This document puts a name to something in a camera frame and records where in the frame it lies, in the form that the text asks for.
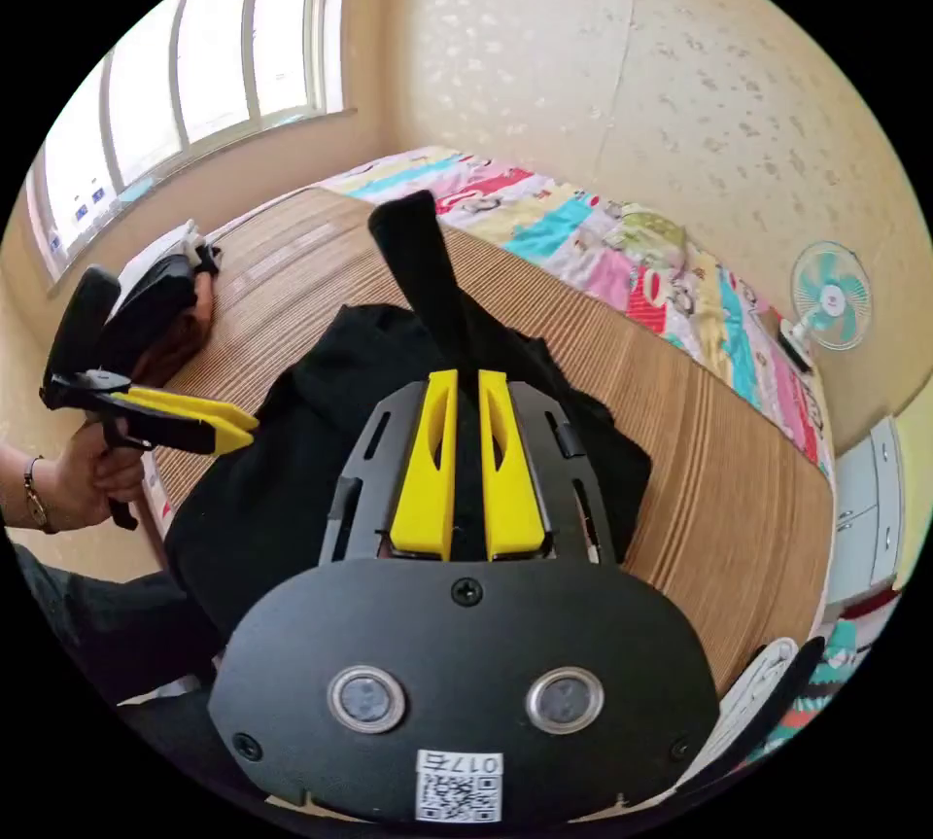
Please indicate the person's left hand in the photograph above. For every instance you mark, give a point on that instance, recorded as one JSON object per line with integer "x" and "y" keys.
{"x": 84, "y": 489}

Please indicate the window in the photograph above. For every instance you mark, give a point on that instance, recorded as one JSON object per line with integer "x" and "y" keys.
{"x": 211, "y": 51}

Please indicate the teal and white fan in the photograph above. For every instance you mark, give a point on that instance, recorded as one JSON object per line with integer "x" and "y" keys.
{"x": 831, "y": 296}

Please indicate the white cupboard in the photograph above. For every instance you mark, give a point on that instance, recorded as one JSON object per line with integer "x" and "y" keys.
{"x": 867, "y": 503}

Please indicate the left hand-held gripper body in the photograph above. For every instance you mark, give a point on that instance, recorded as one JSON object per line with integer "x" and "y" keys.
{"x": 79, "y": 328}

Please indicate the person's left forearm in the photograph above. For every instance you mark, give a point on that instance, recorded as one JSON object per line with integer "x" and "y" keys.
{"x": 18, "y": 489}

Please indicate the person's body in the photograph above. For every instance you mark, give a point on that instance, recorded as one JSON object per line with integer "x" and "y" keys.
{"x": 102, "y": 620}

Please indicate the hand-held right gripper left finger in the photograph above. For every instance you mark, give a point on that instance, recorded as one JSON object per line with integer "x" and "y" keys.
{"x": 426, "y": 482}

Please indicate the black long sleeve shirt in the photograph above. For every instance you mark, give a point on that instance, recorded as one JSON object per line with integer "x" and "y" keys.
{"x": 291, "y": 474}

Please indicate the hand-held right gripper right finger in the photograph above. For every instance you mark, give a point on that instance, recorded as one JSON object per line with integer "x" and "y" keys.
{"x": 514, "y": 489}

